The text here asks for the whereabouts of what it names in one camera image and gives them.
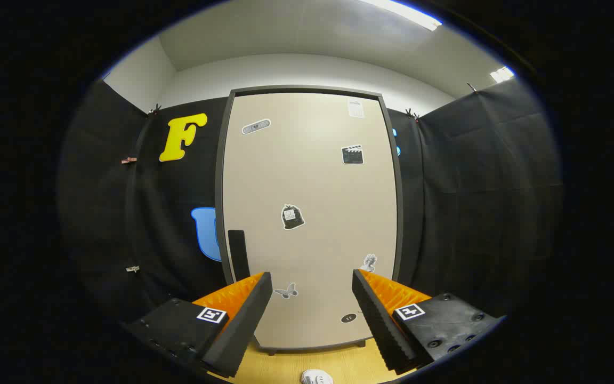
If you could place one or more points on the black backdrop cloth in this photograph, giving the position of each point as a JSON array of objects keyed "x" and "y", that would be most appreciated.
[{"x": 472, "y": 186}]

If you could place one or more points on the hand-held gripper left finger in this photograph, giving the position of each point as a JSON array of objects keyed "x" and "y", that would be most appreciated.
[{"x": 243, "y": 330}]

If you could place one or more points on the white shoe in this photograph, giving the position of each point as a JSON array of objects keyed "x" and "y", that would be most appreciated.
[{"x": 316, "y": 377}]

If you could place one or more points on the small ceiling light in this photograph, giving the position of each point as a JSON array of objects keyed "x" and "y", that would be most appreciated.
[{"x": 501, "y": 74}]

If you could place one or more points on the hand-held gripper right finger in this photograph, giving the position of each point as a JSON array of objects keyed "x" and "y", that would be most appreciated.
[{"x": 381, "y": 325}]

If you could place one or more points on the long ceiling light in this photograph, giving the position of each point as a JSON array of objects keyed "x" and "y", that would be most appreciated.
[{"x": 403, "y": 13}]

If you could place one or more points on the beige shoe cabinet door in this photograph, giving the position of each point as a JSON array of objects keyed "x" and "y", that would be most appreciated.
[{"x": 307, "y": 176}]

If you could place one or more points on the grey shoe cabinet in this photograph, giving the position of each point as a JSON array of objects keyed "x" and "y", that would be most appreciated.
[{"x": 307, "y": 89}]

